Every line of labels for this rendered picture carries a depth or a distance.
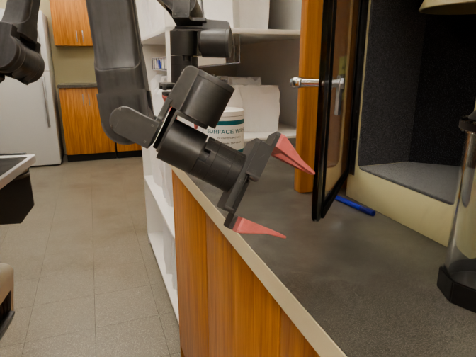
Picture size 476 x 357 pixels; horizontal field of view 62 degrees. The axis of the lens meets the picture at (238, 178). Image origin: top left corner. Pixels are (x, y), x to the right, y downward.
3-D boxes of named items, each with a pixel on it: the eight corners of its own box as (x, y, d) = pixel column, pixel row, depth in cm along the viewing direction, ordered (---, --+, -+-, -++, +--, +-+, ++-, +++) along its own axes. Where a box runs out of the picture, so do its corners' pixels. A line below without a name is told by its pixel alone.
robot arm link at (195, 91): (117, 124, 56) (104, 127, 47) (154, 48, 54) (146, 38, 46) (195, 162, 58) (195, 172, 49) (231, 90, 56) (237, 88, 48)
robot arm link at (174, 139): (151, 151, 55) (146, 156, 49) (173, 106, 54) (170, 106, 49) (196, 173, 56) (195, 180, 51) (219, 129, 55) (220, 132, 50)
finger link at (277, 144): (330, 158, 53) (268, 125, 51) (307, 207, 52) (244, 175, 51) (311, 161, 59) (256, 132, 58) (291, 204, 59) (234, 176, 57)
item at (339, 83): (343, 114, 60) (346, 75, 59) (340, 115, 58) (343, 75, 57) (329, 113, 61) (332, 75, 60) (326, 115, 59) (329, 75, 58)
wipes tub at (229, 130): (236, 149, 139) (236, 105, 134) (249, 157, 127) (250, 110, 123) (199, 151, 134) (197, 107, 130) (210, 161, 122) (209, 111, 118)
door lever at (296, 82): (335, 91, 67) (336, 74, 66) (323, 92, 58) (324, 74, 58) (304, 89, 69) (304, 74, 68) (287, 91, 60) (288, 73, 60)
